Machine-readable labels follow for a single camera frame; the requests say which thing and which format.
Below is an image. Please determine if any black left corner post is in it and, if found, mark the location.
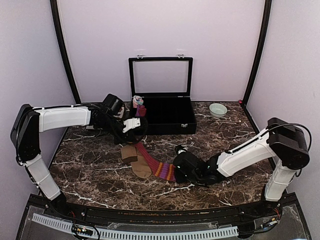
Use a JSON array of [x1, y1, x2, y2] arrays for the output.
[[49, 0, 81, 104]]

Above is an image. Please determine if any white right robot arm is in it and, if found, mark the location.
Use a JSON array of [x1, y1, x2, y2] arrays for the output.
[[173, 117, 312, 217]]

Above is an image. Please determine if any black compartment storage box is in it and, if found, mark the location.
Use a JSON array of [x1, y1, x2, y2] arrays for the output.
[[128, 56, 197, 135]]

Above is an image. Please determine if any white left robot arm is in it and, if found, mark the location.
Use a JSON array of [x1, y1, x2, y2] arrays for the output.
[[10, 94, 148, 218]]

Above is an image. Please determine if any magenta striped sock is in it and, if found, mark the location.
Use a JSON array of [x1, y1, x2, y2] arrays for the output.
[[134, 142, 176, 182]]

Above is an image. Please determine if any white perforated front rail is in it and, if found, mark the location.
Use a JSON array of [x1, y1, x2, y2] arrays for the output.
[[31, 213, 239, 240]]

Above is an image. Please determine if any black right corner post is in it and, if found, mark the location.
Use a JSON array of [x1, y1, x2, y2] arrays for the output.
[[242, 0, 272, 108]]

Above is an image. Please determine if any green bowl at right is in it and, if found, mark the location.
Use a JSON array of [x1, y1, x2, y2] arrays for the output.
[[209, 103, 228, 119]]

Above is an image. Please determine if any pink white rolled sock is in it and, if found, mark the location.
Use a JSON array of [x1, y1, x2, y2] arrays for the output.
[[132, 95, 144, 109]]

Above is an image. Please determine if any magenta purple rolled sock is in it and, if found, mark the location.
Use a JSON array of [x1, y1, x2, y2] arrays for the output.
[[135, 104, 147, 117]]

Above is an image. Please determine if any black corner post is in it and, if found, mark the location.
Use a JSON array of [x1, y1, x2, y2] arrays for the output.
[[49, 0, 81, 104], [242, 0, 272, 108]]

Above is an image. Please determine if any brown sock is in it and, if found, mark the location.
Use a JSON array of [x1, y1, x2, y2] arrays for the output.
[[120, 145, 152, 179]]

